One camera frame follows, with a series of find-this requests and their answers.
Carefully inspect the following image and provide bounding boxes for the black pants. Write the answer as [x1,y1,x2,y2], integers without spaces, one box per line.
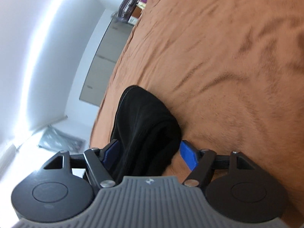
[110,85,183,184]

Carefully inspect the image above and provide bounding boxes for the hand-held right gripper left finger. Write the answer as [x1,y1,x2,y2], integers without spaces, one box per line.
[42,139,122,188]

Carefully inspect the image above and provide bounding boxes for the purple suitcase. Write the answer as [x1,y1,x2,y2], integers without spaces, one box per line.
[118,0,141,20]

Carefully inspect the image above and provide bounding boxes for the brown blanket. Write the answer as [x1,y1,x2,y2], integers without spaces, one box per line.
[89,0,304,209]

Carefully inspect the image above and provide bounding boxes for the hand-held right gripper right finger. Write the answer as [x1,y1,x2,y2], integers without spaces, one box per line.
[180,141,256,188]

